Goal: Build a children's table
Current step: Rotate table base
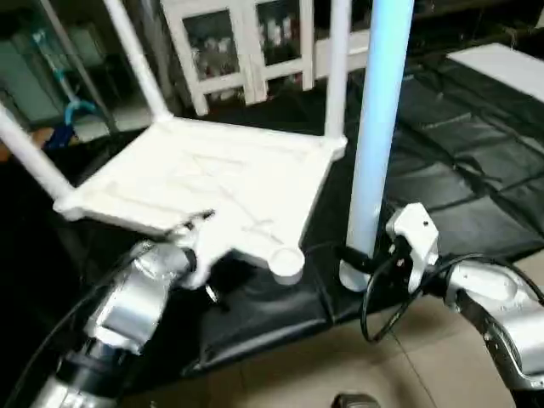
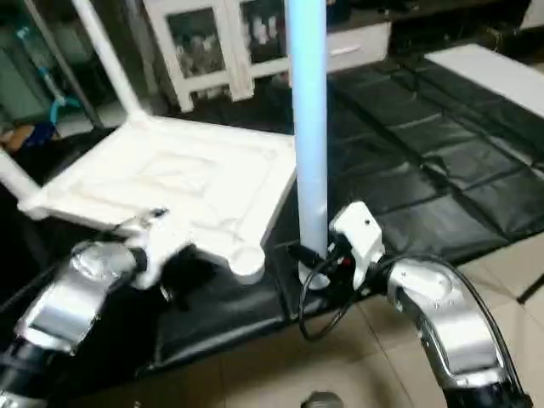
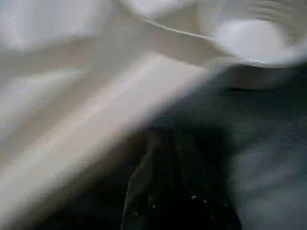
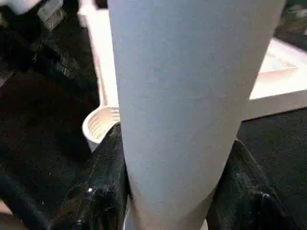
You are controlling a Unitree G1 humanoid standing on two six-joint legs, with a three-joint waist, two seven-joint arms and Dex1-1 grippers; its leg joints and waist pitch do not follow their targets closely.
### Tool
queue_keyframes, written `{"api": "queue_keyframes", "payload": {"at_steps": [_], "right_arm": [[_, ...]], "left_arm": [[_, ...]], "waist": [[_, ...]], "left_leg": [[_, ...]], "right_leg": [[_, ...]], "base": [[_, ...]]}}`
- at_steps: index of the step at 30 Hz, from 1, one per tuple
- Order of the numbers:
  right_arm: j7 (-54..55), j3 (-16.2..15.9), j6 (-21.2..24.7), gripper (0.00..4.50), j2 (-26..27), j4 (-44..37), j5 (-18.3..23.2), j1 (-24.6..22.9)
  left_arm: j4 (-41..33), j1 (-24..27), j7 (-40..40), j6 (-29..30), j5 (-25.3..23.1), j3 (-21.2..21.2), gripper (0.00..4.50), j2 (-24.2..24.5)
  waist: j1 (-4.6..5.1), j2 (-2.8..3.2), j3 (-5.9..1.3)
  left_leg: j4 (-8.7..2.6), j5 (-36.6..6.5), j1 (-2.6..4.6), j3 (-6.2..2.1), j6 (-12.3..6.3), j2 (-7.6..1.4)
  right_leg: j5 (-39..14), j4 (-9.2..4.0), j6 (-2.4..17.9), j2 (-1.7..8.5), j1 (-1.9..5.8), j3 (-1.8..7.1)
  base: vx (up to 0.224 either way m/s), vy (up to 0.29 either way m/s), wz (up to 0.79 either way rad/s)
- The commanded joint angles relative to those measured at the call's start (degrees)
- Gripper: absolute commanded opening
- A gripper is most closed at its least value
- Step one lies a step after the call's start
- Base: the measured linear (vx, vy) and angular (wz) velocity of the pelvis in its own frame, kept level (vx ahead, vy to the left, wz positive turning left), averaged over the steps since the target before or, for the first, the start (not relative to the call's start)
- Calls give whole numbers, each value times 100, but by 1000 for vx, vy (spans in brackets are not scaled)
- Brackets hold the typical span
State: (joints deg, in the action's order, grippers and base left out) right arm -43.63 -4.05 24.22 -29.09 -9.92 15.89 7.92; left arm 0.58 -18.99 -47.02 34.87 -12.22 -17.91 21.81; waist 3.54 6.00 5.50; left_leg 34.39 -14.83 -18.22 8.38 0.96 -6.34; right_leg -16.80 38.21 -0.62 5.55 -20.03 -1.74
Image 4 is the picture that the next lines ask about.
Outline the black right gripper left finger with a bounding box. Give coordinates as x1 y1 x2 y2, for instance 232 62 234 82
50 122 129 230

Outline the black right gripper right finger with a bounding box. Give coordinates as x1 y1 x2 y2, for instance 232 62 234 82
206 138 299 230

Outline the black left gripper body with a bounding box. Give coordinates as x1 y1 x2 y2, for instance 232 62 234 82
0 14 99 99

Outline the white plastic table leg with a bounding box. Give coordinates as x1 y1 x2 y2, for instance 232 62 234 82
106 0 287 230

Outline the white plastic table top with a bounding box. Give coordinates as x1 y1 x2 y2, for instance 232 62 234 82
78 0 307 155

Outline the black work mat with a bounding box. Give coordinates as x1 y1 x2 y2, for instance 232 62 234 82
0 10 307 230

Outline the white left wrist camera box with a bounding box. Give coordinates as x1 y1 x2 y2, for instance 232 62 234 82
0 0 66 31

